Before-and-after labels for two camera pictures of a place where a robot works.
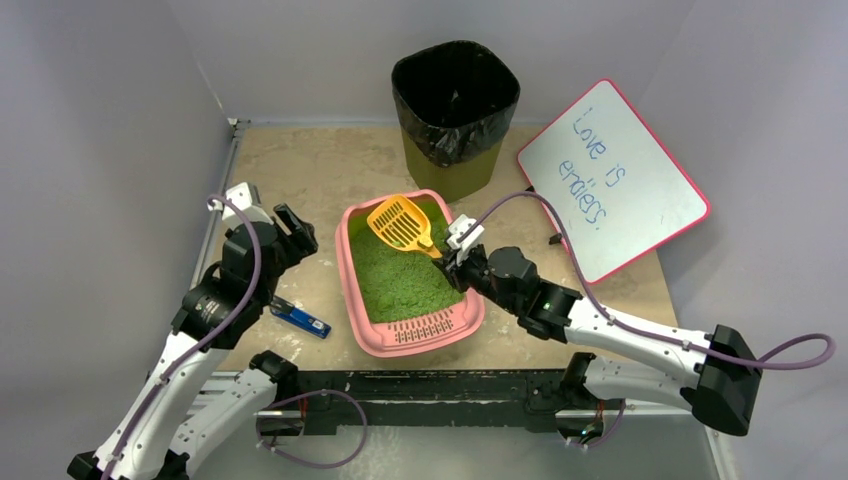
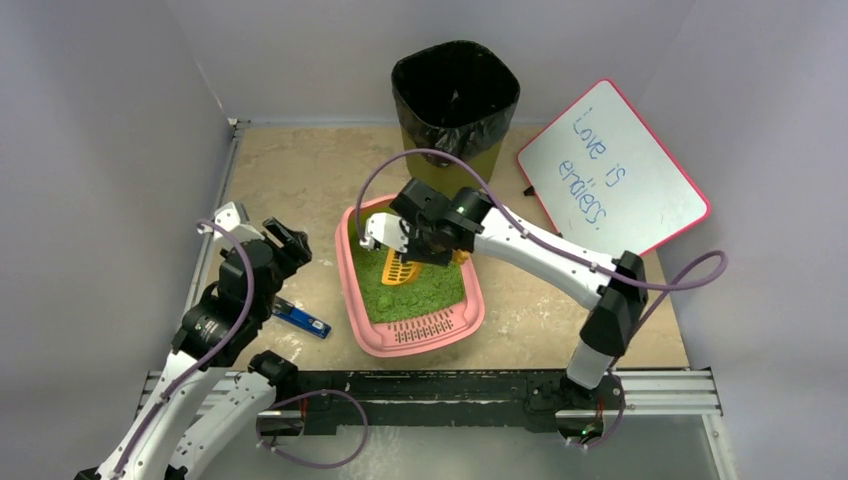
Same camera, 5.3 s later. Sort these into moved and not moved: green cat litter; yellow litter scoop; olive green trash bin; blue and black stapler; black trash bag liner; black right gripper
Moved: yellow litter scoop; black right gripper
Not moved: green cat litter; black trash bag liner; blue and black stapler; olive green trash bin
